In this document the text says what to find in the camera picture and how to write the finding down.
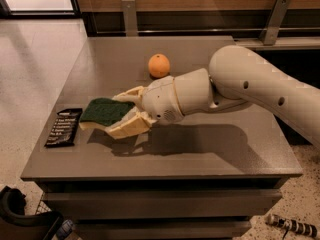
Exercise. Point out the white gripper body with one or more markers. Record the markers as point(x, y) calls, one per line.
point(161, 100)

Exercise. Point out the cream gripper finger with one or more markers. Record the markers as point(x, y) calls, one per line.
point(134, 95)
point(132, 124)

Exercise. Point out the green and yellow sponge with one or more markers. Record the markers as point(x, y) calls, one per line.
point(104, 112)

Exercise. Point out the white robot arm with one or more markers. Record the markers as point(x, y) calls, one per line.
point(236, 76)

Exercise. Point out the black rxbar chocolate bar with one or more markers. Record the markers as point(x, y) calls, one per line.
point(64, 129)

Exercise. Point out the orange fruit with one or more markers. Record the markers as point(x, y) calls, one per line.
point(158, 66)

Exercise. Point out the grey cabinet with drawers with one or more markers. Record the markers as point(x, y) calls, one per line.
point(202, 178)

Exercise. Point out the blue object under cabinet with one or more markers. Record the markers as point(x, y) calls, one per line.
point(65, 230)

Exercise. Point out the black chair part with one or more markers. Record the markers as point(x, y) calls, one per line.
point(16, 225)

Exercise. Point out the striped cylinder on floor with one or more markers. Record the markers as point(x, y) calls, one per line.
point(299, 228)

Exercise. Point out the left metal wall bracket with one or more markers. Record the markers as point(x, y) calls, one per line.
point(130, 17)

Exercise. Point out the metal wall bracket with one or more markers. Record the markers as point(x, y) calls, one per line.
point(130, 17)
point(270, 32)

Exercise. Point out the right metal wall bracket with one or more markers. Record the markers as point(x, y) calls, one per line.
point(270, 32)

